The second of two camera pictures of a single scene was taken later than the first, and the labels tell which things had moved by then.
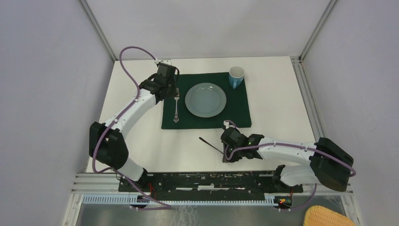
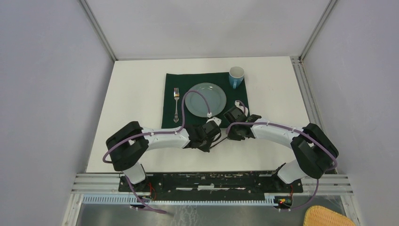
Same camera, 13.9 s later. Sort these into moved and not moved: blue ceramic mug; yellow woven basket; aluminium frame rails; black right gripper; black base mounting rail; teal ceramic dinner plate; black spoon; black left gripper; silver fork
Moved: black left gripper; black right gripper; black spoon
Not moved: teal ceramic dinner plate; aluminium frame rails; silver fork; black base mounting rail; yellow woven basket; blue ceramic mug
